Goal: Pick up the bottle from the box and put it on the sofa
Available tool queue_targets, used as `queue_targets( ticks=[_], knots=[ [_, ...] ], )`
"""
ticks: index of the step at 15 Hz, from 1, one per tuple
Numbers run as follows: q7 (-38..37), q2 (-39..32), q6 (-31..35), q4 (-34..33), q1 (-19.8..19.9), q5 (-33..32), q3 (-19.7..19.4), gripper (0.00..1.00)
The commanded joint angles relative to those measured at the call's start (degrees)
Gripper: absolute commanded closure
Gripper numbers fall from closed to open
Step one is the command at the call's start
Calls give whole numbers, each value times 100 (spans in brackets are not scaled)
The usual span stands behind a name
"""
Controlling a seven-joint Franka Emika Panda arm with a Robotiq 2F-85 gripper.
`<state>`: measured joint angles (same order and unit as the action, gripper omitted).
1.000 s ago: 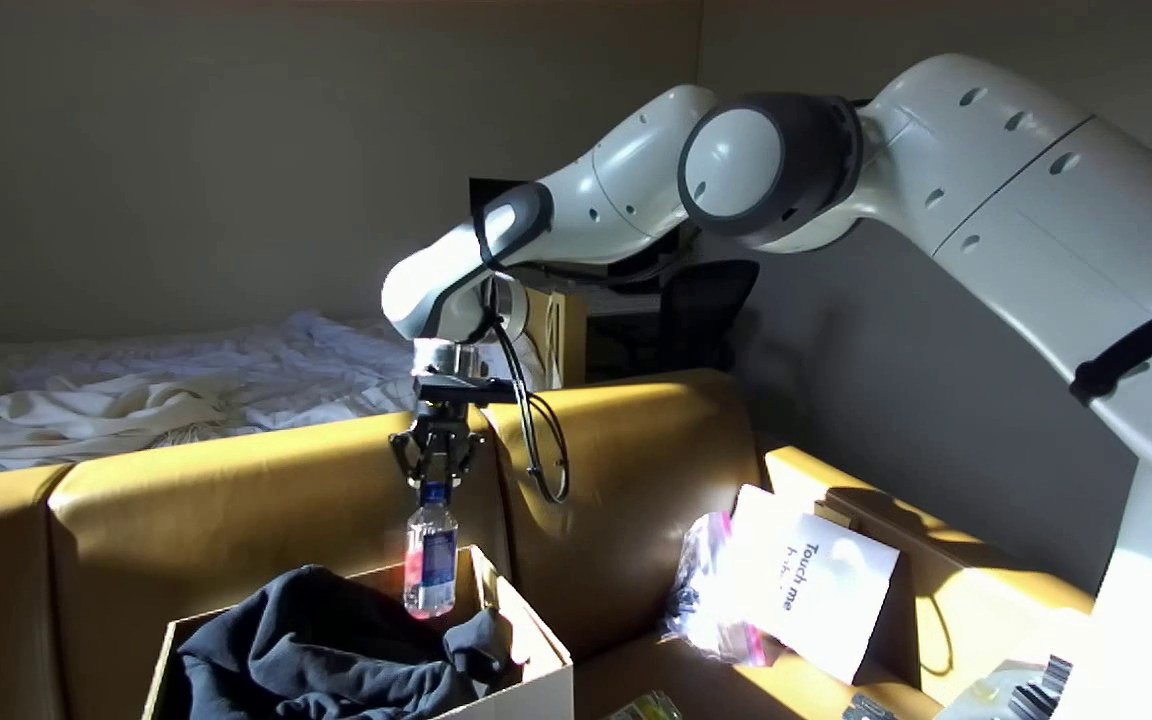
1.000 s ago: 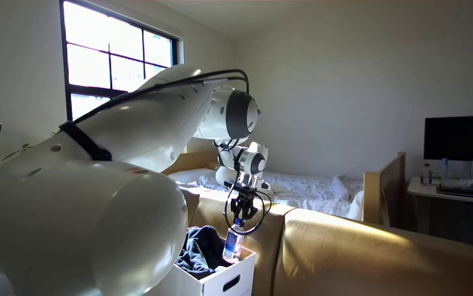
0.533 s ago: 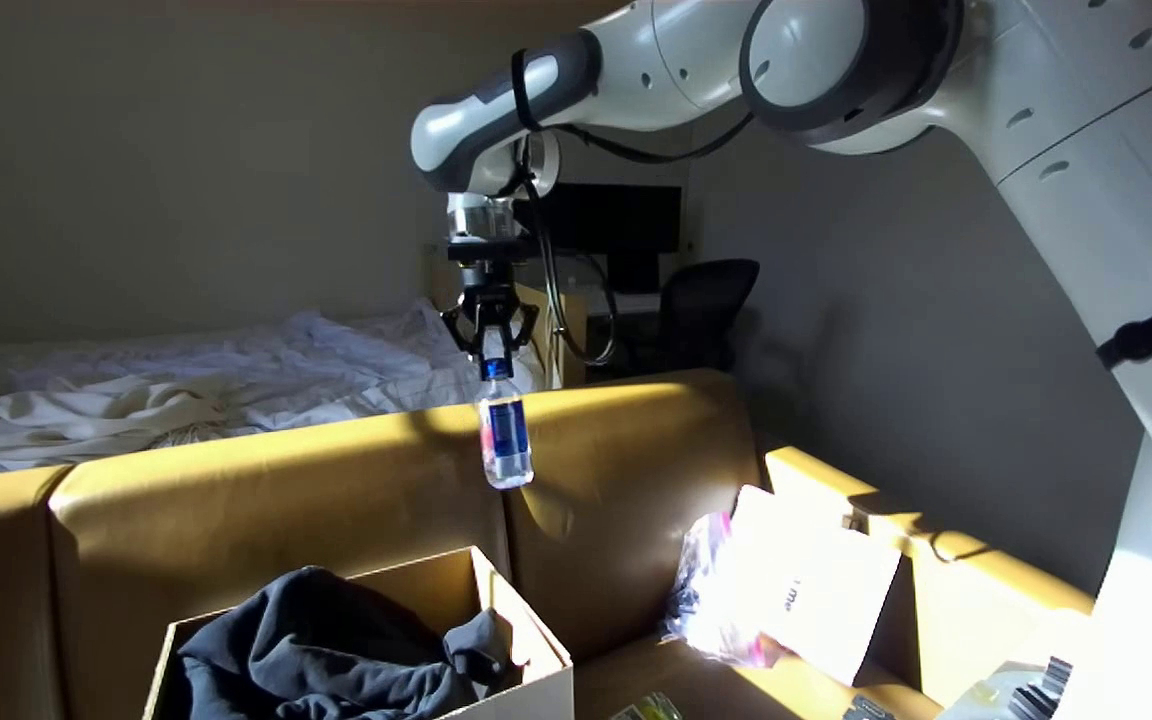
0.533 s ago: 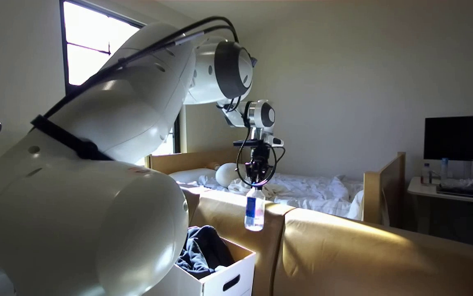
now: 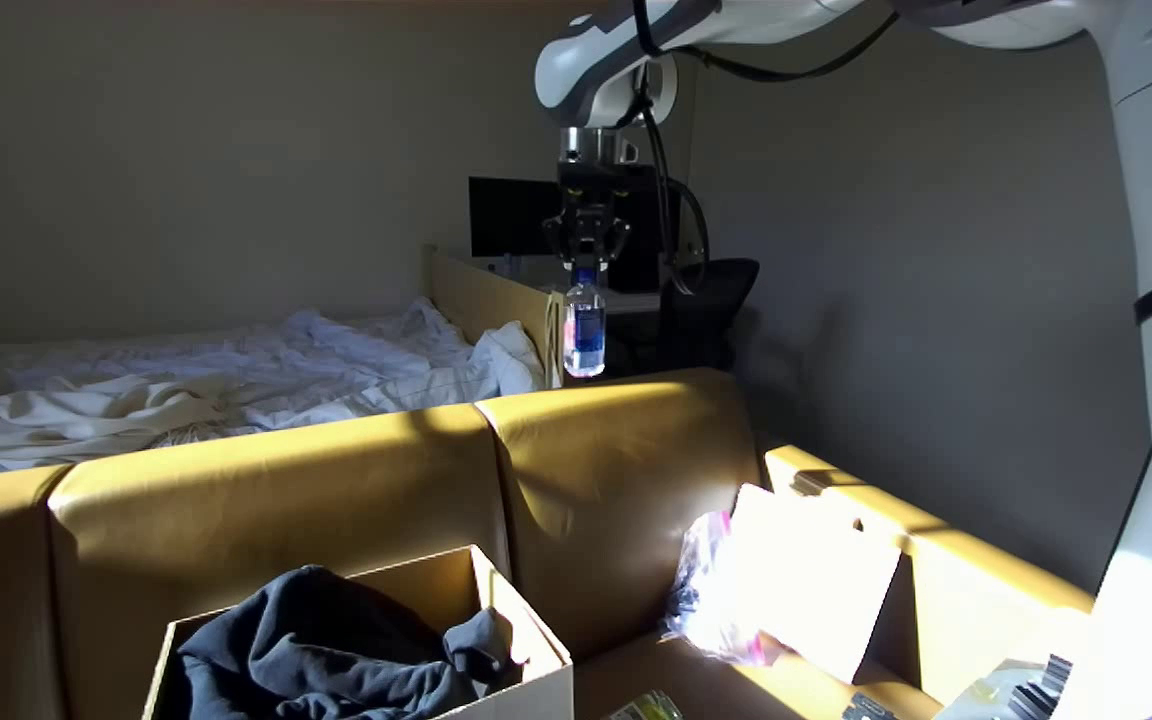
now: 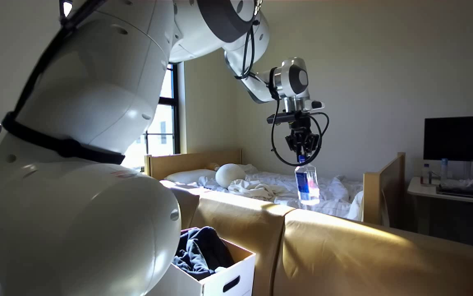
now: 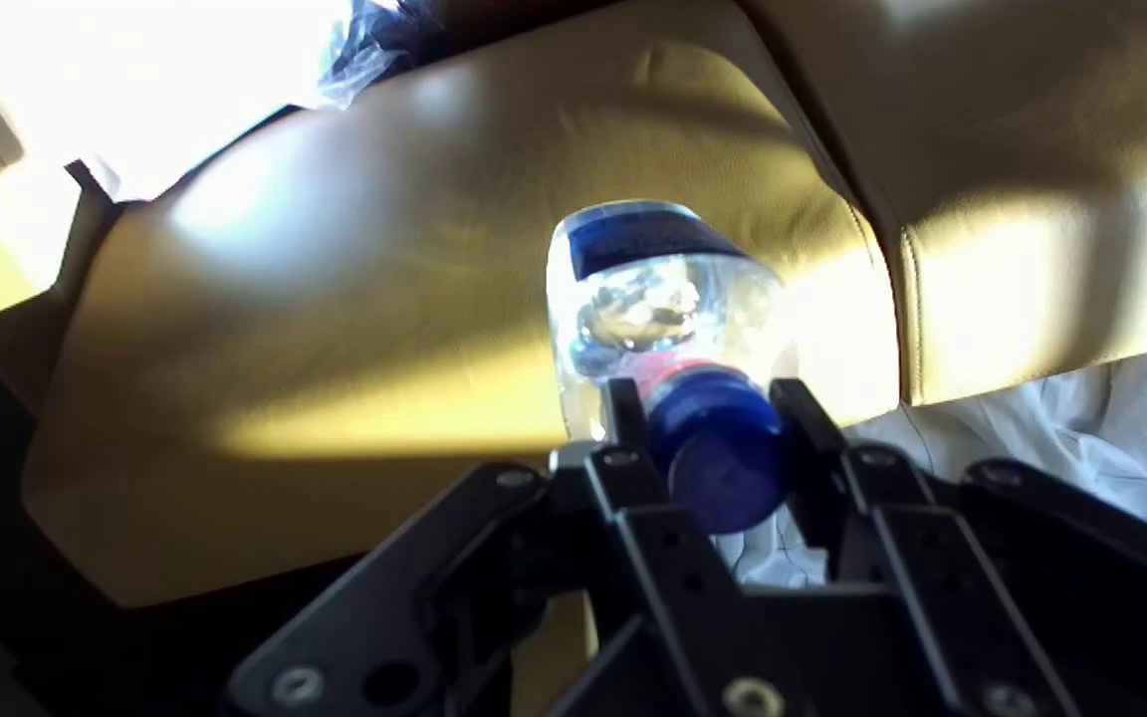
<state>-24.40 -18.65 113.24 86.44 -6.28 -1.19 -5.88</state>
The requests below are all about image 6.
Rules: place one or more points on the black monitor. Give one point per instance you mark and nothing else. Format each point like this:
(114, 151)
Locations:
(461, 138)

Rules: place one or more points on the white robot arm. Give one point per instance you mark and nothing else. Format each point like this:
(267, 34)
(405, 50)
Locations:
(83, 165)

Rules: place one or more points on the dark blue clothing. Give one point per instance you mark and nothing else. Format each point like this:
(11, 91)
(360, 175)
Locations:
(198, 253)

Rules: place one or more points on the light desk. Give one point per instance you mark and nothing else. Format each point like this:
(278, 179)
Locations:
(444, 193)

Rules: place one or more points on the round white pillow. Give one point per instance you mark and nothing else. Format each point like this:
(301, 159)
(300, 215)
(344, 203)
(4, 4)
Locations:
(229, 175)

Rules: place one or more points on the white crumpled bed sheets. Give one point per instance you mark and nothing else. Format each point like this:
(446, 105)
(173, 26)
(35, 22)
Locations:
(280, 184)

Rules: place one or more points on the tan leather sofa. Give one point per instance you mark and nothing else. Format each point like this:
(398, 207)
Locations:
(357, 258)

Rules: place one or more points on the dark keyboard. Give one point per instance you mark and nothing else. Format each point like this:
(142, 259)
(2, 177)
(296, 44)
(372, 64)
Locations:
(466, 190)

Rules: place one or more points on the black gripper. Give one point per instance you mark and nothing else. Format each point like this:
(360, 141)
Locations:
(303, 138)

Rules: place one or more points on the white cardboard box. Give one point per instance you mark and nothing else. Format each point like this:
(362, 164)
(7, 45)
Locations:
(231, 282)

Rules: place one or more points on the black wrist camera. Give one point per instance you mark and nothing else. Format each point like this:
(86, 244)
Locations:
(283, 118)

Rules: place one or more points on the clear water bottle blue cap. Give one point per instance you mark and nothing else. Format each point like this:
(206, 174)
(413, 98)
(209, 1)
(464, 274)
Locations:
(306, 187)

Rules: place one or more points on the black framed window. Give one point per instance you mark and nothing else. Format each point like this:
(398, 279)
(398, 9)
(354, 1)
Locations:
(165, 116)

